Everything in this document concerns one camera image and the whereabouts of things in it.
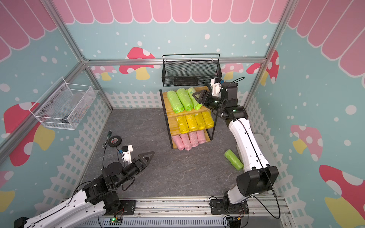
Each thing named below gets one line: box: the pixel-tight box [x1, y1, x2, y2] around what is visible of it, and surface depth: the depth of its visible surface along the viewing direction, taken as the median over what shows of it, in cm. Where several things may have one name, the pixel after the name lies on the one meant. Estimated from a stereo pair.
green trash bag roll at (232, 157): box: [224, 149, 244, 171], surface depth 90 cm
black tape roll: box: [107, 135, 123, 148], surface depth 101 cm
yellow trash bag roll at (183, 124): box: [175, 115, 190, 134], surface depth 85 cm
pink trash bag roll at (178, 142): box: [172, 134, 185, 151], surface depth 96 cm
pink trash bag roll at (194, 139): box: [188, 131, 200, 148], surface depth 98 cm
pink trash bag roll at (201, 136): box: [195, 130, 207, 144], surface depth 99 cm
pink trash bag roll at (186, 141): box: [179, 133, 193, 152], surface depth 96 cm
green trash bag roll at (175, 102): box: [166, 90, 185, 114], surface depth 74 cm
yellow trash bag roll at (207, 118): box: [201, 110, 215, 129], surface depth 87 cm
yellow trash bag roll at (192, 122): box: [185, 114, 199, 132], surface depth 87 cm
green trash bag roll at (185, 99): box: [176, 87, 194, 112], surface depth 74 cm
